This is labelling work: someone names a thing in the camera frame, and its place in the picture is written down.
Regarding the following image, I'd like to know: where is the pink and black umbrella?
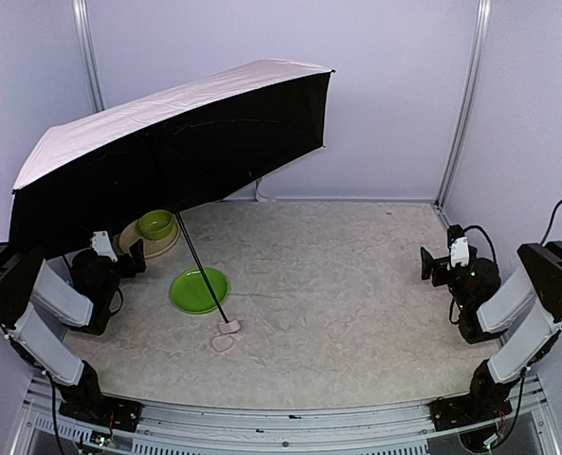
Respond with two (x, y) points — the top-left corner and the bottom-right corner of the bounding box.
(8, 59), (336, 354)

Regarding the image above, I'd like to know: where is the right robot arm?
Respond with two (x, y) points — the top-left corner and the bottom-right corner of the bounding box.
(420, 237), (562, 411)

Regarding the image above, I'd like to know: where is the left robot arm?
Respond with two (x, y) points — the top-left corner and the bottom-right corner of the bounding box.
(0, 242), (146, 408)

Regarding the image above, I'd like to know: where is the beige plate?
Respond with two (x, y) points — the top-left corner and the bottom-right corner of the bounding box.
(118, 220), (180, 260)

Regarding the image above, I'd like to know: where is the green bowl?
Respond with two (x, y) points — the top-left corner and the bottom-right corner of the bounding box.
(137, 209), (173, 240)

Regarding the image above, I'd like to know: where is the green plate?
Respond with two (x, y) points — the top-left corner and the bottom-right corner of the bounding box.
(171, 267), (229, 315)

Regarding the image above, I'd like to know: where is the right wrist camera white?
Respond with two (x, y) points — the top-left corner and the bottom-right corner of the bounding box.
(447, 225), (469, 269)

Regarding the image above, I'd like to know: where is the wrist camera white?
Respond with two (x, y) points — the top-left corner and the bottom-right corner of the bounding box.
(90, 231), (118, 263)
(447, 225), (469, 269)

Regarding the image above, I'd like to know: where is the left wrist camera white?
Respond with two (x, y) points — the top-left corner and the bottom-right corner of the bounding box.
(90, 231), (118, 263)

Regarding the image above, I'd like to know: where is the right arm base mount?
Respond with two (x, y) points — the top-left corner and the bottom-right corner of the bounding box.
(429, 394), (513, 431)

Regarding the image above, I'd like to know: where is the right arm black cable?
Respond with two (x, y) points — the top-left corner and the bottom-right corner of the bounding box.
(540, 197), (562, 247)

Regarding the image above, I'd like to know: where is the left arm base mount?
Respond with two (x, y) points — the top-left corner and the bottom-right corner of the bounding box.
(59, 395), (142, 432)

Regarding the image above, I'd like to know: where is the front aluminium rail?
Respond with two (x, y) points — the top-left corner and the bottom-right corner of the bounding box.
(9, 373), (561, 455)

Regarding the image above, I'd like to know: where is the left aluminium corner post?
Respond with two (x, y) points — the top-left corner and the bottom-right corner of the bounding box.
(72, 0), (105, 113)

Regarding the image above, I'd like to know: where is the aluminium corner post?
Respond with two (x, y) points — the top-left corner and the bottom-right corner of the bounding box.
(435, 0), (493, 212)
(72, 0), (105, 113)

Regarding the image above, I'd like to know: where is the right aluminium corner post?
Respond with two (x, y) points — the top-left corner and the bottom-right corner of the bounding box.
(435, 0), (493, 212)

